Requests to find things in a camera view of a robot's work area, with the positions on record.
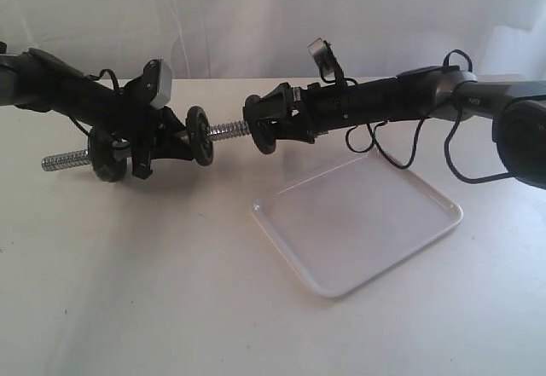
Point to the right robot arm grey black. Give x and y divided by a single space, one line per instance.
516 111

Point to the white rectangular tray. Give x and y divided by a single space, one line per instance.
340 226

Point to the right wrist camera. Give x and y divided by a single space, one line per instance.
328 66

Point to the black weight plate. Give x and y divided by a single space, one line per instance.
199 140
259 131
100 150

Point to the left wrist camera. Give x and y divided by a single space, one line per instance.
155 85

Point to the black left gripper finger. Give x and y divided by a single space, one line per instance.
141 162
171 134

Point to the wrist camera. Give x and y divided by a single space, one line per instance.
328 66
155 85

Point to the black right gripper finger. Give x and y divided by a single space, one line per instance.
292 131
280 99

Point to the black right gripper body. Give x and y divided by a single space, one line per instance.
326 108

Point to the chrome dumbbell bar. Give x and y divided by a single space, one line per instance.
64 161

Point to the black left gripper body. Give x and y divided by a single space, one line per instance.
120 112

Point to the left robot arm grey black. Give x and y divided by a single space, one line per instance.
27 83

